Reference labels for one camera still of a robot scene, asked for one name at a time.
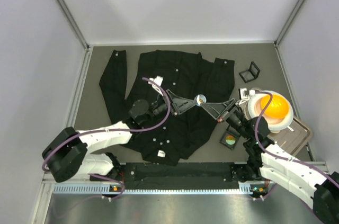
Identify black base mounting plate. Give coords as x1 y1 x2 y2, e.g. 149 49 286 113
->
89 162 268 189

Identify black display box near tray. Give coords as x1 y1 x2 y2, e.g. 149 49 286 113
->
219 127 240 150

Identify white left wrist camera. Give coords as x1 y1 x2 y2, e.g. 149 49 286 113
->
148 76 163 86

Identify aluminium frame rail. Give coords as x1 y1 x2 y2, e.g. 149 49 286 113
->
42 162 333 194

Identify black button-up shirt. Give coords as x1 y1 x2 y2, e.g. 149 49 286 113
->
99 50 235 166

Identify open black display box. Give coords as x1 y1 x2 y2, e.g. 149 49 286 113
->
239 61 261 83

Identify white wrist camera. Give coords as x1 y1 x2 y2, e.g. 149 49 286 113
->
148 76 163 86
238 88 256 103

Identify stainless steel tray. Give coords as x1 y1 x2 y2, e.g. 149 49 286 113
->
238 88 313 156

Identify round portrait brooch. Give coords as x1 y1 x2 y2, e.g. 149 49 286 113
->
195 94 207 106

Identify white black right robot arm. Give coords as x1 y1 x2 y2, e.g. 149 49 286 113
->
198 99 338 223

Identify white bowl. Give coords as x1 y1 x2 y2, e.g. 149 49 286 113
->
246 91 293 133

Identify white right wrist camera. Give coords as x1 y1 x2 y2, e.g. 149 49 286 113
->
238 88 256 103

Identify yellow bowl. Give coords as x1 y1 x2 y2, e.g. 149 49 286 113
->
264 94 290 119

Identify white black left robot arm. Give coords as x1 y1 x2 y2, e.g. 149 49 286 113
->
42 90 205 183

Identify iridescent round brooch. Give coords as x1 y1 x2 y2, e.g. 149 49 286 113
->
225 135 237 145

